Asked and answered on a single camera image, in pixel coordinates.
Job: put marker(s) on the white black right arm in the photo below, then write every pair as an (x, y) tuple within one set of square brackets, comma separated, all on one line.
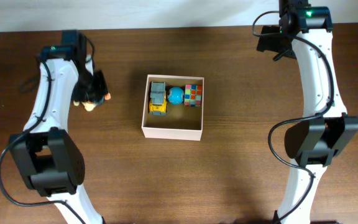
[(312, 141)]

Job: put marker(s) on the yellow plush duck toy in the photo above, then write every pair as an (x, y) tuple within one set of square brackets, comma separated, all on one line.
[(90, 106)]

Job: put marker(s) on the yellow grey toy truck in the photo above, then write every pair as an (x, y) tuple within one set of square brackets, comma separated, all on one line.
[(158, 101)]

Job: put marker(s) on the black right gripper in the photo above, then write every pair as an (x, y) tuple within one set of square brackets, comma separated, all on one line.
[(268, 40)]

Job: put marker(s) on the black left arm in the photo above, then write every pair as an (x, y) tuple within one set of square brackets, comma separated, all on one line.
[(47, 158)]

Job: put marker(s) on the colourful puzzle cube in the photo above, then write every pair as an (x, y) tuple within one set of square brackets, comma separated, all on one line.
[(193, 95)]

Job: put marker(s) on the pink cardboard box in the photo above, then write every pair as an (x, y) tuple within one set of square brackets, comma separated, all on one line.
[(180, 122)]

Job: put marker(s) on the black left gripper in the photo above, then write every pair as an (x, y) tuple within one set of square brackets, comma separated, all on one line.
[(79, 96)]

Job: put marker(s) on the blue toy ball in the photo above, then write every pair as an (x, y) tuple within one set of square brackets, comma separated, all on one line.
[(176, 95)]

